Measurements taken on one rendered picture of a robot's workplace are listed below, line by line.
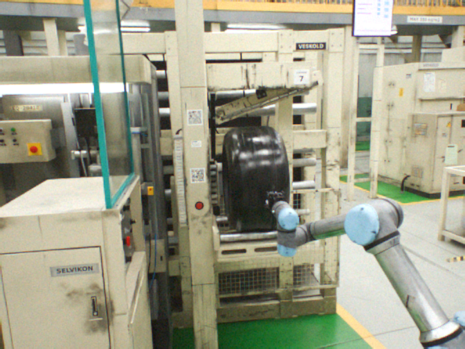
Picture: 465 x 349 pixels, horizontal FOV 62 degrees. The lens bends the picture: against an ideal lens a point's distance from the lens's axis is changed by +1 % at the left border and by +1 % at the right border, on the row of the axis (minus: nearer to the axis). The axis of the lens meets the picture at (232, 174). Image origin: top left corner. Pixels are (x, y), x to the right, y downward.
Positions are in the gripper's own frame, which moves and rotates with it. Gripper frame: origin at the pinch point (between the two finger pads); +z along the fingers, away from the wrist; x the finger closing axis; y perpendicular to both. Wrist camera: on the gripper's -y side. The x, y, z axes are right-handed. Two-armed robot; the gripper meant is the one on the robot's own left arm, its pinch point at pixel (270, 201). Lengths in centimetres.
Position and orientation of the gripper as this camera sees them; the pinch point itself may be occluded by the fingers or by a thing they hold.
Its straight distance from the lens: 178.6
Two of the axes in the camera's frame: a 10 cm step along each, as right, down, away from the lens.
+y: -0.3, -9.8, -2.1
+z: -1.2, -2.0, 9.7
